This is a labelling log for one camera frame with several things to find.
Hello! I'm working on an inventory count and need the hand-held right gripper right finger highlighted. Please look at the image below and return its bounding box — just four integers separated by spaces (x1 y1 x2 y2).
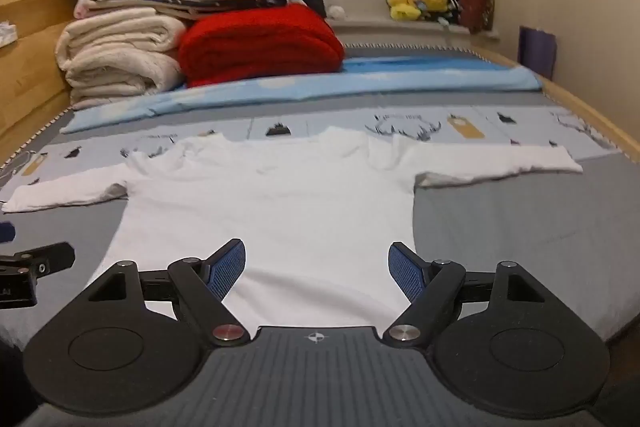
381 241 557 350

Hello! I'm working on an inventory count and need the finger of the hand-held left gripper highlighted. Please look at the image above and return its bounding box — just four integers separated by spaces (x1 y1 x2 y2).
14 241 76 279

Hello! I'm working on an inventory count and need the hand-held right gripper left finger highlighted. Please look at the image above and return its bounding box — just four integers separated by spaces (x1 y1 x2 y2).
79 238 252 349

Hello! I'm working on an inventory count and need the white long-sleeved shirt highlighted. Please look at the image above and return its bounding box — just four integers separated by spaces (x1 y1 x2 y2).
1 129 584 343

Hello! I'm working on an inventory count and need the grey printed bed sheet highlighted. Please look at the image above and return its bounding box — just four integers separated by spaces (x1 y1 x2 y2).
0 42 640 349

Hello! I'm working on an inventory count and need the light blue blanket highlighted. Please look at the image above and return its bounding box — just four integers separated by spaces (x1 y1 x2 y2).
60 56 544 136

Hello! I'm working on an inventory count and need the cream folded blanket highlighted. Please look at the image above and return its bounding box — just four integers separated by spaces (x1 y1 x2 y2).
55 7 189 110

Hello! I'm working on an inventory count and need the red folded blanket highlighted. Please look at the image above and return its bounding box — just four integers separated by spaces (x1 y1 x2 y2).
178 3 346 88

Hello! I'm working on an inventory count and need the purple bag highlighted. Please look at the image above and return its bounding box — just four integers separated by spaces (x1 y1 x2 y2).
518 25 558 80

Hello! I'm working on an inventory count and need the dark patterned folded quilt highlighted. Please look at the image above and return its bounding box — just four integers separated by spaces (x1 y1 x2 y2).
87 0 291 20

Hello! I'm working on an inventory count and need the wooden bed frame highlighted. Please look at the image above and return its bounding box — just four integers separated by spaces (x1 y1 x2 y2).
0 0 640 168

